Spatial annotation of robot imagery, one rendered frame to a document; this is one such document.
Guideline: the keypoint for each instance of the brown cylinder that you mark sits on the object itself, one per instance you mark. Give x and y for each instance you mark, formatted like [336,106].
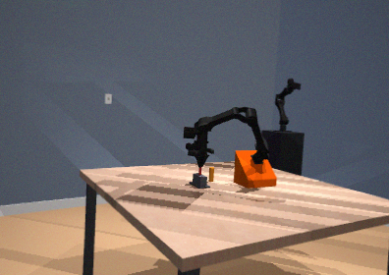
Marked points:
[211,174]

